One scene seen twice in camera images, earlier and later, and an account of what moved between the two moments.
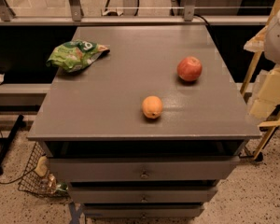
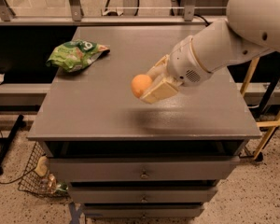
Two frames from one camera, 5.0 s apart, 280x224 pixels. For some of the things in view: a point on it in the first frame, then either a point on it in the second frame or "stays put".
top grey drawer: x=141 y=168 stays put
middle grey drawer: x=142 y=194 stays put
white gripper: x=278 y=39 to x=186 y=63
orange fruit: x=152 y=106 to x=140 y=83
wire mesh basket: x=36 y=176 stays put
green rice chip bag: x=76 y=55 stays put
